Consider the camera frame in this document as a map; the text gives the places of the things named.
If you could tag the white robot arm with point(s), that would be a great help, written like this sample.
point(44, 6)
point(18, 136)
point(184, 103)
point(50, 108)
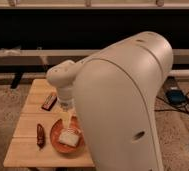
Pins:
point(113, 92)

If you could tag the white lower rail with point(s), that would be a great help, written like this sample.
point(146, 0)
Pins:
point(38, 57)

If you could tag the dark brown sausage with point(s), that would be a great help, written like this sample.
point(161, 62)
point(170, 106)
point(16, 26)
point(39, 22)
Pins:
point(40, 136)

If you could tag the wooden table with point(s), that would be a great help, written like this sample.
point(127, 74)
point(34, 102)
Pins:
point(23, 150)

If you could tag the brown chocolate bar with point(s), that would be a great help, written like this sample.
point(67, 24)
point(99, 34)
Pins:
point(49, 102)

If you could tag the white bread slice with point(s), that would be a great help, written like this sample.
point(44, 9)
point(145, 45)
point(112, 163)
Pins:
point(69, 138)

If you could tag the orange round plate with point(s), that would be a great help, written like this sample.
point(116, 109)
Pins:
point(58, 128)

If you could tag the white top shelf rail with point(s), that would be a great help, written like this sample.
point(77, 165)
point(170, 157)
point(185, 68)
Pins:
point(95, 4)

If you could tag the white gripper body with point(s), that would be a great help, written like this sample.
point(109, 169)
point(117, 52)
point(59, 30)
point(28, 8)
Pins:
point(65, 98)

